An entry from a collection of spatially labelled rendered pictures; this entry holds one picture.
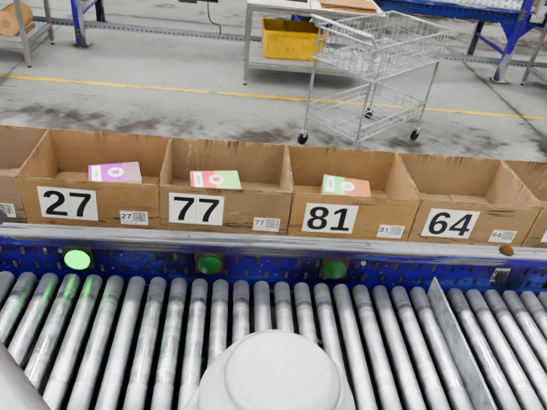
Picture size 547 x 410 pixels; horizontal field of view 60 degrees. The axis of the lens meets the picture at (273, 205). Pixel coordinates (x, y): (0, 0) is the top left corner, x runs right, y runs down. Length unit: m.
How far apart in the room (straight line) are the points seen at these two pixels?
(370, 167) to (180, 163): 0.67
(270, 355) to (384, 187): 1.40
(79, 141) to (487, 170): 1.44
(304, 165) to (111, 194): 0.67
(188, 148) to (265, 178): 0.29
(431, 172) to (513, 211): 0.33
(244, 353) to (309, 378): 0.06
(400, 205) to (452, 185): 0.43
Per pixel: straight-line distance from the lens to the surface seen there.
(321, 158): 1.69
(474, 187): 1.93
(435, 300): 1.62
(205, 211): 1.43
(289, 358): 0.45
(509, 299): 1.79
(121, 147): 1.69
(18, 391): 0.47
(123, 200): 1.45
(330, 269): 1.51
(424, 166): 1.80
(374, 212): 1.49
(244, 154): 1.66
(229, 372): 0.44
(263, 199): 1.41
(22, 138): 1.78
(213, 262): 1.46
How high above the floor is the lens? 1.83
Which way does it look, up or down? 36 degrees down
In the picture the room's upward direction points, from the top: 7 degrees clockwise
